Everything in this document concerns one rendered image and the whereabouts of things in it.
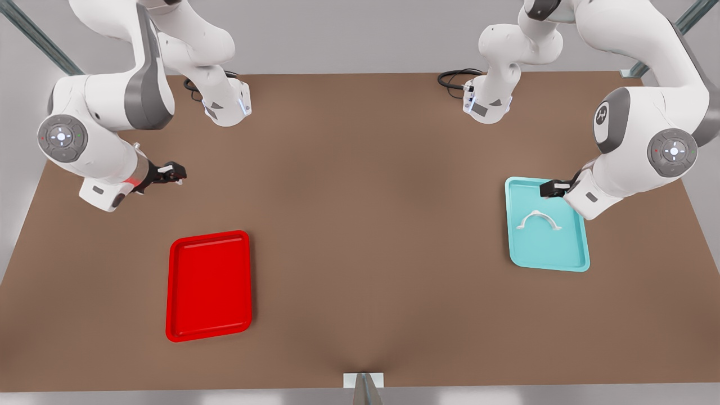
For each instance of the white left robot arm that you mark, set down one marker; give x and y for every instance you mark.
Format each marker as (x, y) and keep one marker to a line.
(635, 129)

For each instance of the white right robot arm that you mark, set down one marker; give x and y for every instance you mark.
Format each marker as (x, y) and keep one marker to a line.
(107, 101)

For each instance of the red rectangular tray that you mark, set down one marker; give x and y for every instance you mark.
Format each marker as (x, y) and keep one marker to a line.
(209, 286)

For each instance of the white drainage pipe clamp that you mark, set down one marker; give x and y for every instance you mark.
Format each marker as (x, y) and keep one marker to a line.
(539, 219)

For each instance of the silver frame post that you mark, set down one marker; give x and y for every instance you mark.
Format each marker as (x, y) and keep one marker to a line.
(675, 34)
(39, 39)
(364, 389)

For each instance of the turquoise rectangular tray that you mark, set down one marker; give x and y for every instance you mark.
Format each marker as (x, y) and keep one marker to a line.
(545, 233)

